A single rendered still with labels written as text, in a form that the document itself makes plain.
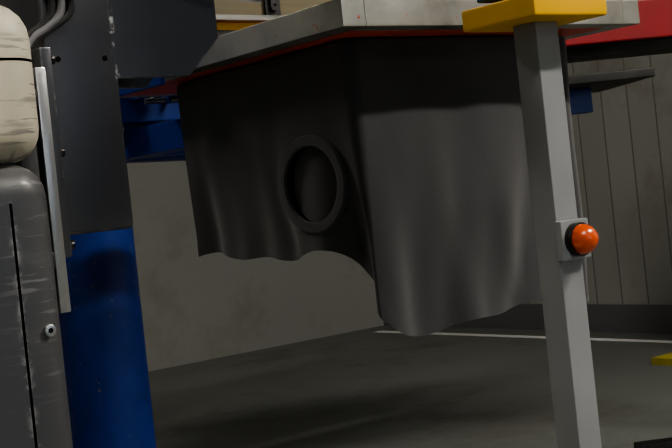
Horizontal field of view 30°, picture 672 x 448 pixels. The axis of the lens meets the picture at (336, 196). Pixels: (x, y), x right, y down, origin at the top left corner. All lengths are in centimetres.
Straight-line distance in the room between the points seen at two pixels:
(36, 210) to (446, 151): 98
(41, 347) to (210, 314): 515
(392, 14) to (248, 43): 24
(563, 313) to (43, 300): 80
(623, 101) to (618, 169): 29
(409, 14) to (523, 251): 46
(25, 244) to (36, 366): 9
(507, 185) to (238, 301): 435
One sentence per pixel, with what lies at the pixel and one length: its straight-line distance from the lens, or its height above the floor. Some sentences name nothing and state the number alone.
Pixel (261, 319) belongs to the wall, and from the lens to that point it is 627.
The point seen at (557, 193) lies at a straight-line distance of 159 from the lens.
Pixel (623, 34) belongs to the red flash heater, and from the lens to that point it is 297.
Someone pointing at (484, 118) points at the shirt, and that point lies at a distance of 190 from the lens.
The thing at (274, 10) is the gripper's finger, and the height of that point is 108.
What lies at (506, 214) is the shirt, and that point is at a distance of 192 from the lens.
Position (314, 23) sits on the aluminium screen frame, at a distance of 169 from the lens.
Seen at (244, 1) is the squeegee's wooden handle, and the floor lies 109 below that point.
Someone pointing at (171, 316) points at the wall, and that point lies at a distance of 600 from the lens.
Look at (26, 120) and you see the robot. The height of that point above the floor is 82.
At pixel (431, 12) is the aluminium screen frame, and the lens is 174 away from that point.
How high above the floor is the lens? 74
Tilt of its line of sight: level
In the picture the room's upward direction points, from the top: 6 degrees counter-clockwise
